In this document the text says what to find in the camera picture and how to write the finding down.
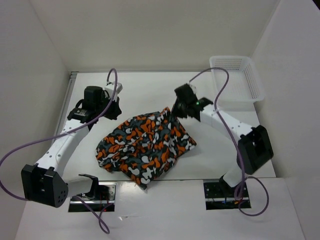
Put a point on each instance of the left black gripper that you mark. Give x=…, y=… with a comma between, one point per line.
x=117, y=110

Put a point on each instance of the orange camouflage shorts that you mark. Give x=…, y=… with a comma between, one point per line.
x=144, y=147

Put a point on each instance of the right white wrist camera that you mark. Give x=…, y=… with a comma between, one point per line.
x=194, y=89

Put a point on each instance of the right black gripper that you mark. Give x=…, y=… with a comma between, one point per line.
x=176, y=112

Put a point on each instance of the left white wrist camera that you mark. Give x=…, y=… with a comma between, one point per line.
x=110, y=87

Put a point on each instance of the white perforated plastic basket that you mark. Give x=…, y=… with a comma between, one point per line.
x=239, y=79

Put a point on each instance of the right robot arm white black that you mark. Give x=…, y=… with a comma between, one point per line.
x=253, y=145

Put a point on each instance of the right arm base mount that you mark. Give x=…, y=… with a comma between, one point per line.
x=218, y=199

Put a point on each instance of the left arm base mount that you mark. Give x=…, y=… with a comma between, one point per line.
x=102, y=200

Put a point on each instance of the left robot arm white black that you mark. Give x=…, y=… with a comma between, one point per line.
x=42, y=182

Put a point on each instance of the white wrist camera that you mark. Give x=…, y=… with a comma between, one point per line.
x=110, y=87
x=194, y=89

